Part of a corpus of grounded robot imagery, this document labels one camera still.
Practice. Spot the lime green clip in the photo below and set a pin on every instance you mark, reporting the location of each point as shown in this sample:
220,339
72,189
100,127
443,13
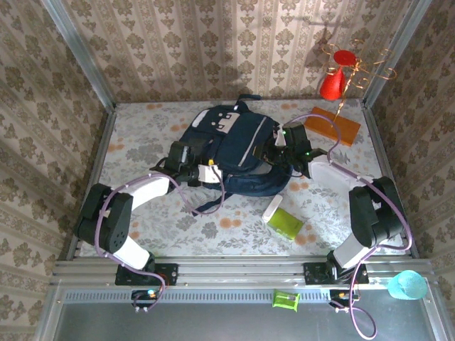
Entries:
284,301

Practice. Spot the aluminium side rail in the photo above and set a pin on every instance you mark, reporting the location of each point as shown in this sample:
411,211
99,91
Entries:
381,152
105,136

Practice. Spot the aluminium mounting rail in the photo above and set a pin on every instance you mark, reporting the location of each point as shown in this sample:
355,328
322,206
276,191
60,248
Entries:
241,270

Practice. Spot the white oblong case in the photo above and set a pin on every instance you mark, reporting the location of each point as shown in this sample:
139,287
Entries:
273,207

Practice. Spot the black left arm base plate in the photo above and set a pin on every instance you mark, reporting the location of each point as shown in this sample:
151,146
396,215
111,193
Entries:
168,273

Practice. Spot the navy blue backpack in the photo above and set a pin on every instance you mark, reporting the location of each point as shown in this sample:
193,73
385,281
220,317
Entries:
241,142

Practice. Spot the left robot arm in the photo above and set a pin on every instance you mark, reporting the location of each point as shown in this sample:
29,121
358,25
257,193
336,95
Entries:
149,188

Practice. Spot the connector board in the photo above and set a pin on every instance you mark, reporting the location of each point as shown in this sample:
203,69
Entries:
142,295
337,295

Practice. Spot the right connector board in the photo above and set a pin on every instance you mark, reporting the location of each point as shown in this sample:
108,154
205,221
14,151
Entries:
337,295

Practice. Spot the red disc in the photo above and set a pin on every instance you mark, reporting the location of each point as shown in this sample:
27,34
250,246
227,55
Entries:
344,57

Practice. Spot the lime green box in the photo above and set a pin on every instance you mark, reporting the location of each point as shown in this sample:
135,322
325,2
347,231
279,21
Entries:
286,223

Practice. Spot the cyan cup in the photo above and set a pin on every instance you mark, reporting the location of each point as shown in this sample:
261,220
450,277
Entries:
409,286

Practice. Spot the grey metal shelf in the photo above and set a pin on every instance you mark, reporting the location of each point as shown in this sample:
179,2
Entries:
227,323

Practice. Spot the red cone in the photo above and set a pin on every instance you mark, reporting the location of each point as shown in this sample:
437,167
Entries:
330,87

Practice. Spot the left connector board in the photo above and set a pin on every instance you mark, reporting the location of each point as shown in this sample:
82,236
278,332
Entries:
142,295

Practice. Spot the orange wooden base block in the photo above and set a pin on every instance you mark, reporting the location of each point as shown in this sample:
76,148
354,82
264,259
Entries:
341,129

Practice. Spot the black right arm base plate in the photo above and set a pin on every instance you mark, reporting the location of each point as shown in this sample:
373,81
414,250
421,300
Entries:
314,273

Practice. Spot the aluminium frame post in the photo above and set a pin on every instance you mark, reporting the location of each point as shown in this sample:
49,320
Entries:
391,60
81,60

